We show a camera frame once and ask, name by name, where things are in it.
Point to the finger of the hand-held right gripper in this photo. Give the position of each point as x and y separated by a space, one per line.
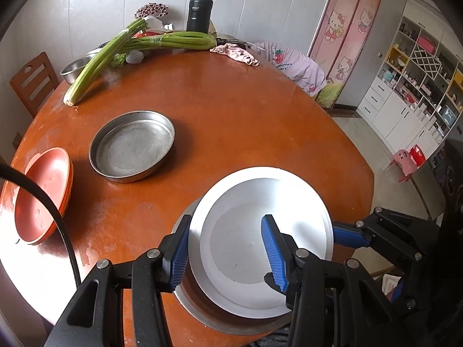
347 235

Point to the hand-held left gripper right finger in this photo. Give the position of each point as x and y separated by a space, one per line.
273 253

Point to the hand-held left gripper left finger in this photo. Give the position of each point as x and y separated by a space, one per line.
181 253

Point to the white round plate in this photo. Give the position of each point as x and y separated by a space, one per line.
235 238

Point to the silver metal plate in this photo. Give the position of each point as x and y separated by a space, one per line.
195 307

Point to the small orange plastic bowl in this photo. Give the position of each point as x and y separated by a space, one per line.
69 191

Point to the terracotta plastic plate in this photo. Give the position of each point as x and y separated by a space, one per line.
39 195

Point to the pink child stool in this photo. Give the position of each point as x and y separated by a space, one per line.
405 162

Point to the red plastic stool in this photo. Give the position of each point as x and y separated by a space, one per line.
417 155

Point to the round metal pan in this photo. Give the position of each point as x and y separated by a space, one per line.
134 148

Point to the white shelf cabinet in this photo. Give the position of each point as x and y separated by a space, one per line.
398 108

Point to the purple printed garment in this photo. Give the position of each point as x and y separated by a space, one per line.
296 65

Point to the white foam net fruit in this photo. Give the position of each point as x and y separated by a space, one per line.
135 58

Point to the green leafy vegetable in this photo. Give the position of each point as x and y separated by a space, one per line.
118 60

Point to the pink cloth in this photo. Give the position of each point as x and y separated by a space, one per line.
235 53

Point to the thick celery bunch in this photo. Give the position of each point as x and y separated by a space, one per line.
94 68

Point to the pink cartoon wardrobe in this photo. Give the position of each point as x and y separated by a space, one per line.
347 25

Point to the stainless steel bowl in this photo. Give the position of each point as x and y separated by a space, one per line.
72 70

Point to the thin celery bunch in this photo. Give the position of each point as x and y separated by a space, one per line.
173 39

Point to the brown wooden slatted chair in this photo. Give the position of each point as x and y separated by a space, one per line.
32 79

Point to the black thermos bottle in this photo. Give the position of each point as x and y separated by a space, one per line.
198 14

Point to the dark wall outlet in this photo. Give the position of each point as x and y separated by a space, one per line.
17 141

